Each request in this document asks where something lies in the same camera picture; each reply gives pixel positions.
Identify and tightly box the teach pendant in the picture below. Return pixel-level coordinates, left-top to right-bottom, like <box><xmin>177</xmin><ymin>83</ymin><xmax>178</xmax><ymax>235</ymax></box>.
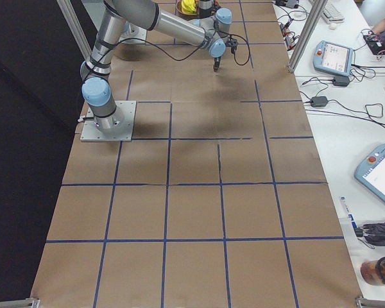
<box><xmin>354</xmin><ymin>143</ymin><xmax>385</xmax><ymax>203</ymax></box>
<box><xmin>312</xmin><ymin>40</ymin><xmax>354</xmax><ymax>77</ymax></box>

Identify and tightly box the brown wicker basket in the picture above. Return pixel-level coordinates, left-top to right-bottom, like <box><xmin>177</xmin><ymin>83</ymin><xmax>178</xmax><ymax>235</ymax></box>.
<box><xmin>176</xmin><ymin>1</ymin><xmax>198</xmax><ymax>18</ymax></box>

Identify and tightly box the near teach pendant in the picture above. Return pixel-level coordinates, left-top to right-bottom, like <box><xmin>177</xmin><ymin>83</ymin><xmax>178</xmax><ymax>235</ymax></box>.
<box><xmin>354</xmin><ymin>143</ymin><xmax>385</xmax><ymax>203</ymax></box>

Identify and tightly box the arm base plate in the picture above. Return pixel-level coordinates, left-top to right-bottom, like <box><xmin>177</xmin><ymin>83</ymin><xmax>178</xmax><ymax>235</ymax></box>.
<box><xmin>118</xmin><ymin>22</ymin><xmax>147</xmax><ymax>44</ymax></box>
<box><xmin>80</xmin><ymin>101</ymin><xmax>137</xmax><ymax>142</ymax></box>

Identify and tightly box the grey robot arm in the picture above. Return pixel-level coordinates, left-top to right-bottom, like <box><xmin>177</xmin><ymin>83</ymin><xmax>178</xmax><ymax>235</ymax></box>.
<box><xmin>197</xmin><ymin>0</ymin><xmax>217</xmax><ymax>19</ymax></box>
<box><xmin>80</xmin><ymin>1</ymin><xmax>237</xmax><ymax>130</ymax></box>

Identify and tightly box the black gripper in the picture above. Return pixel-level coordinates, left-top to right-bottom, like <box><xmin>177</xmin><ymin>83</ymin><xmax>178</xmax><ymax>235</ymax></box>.
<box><xmin>212</xmin><ymin>37</ymin><xmax>238</xmax><ymax>72</ymax></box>

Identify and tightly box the far teach pendant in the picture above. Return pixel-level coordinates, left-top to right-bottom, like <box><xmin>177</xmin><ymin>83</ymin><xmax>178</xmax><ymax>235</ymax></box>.
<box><xmin>312</xmin><ymin>40</ymin><xmax>354</xmax><ymax>77</ymax></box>

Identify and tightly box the aluminium frame post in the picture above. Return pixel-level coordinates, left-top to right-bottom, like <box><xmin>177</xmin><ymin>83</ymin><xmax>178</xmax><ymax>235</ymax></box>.
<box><xmin>287</xmin><ymin>0</ymin><xmax>327</xmax><ymax>73</ymax></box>

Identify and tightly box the yellow banana bunch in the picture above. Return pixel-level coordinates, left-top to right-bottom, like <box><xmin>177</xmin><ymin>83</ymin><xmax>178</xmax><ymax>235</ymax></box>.
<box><xmin>180</xmin><ymin>0</ymin><xmax>197</xmax><ymax>15</ymax></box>

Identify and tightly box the black power adapter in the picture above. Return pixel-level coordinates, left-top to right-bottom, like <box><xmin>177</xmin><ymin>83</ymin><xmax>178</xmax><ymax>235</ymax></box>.
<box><xmin>310</xmin><ymin>96</ymin><xmax>328</xmax><ymax>108</ymax></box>

